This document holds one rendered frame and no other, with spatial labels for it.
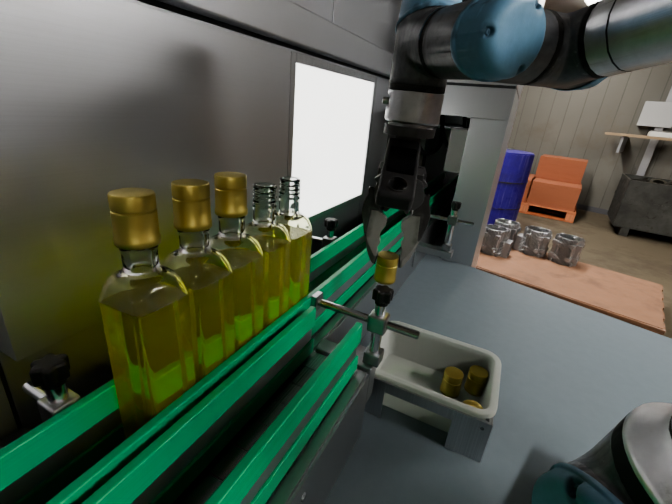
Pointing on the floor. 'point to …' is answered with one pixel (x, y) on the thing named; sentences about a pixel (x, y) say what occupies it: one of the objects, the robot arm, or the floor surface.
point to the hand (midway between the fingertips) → (387, 259)
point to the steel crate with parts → (642, 205)
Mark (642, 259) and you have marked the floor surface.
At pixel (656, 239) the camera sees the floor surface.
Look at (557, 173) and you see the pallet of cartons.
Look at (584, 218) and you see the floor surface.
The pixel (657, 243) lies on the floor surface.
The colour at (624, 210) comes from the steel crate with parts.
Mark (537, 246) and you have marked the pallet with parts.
